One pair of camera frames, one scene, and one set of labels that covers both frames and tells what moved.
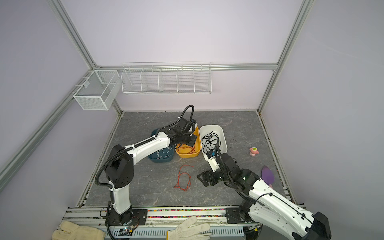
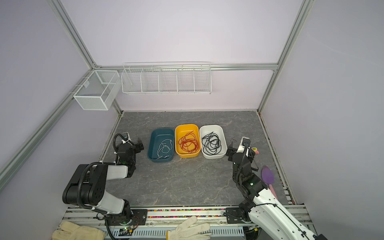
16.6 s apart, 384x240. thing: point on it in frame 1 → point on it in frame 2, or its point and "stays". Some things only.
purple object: x=267 y=176 stays
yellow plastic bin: x=185 y=151 stays
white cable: x=169 y=149 stays
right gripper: x=206 y=179 → x=232 y=153
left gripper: x=193 y=138 → x=139 y=146
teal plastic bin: x=166 y=155 stays
